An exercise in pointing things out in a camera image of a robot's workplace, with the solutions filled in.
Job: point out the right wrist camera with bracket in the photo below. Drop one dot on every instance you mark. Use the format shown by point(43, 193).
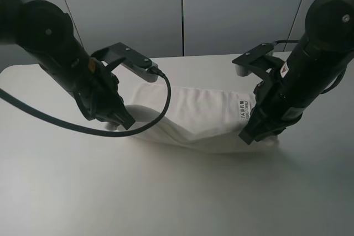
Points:
point(259, 61)

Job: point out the white towel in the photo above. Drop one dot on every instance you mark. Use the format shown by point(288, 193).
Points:
point(208, 121)

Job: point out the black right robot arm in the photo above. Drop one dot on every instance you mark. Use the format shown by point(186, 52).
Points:
point(315, 66)

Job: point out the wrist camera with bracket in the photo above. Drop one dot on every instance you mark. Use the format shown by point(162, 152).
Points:
point(259, 61)
point(120, 54)

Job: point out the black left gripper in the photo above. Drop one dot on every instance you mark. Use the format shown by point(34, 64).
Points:
point(96, 94)

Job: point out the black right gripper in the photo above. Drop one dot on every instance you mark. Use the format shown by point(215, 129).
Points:
point(270, 116)

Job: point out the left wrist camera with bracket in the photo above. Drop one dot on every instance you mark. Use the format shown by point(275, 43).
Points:
point(120, 54)

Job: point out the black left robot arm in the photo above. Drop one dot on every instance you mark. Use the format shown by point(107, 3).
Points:
point(45, 32)

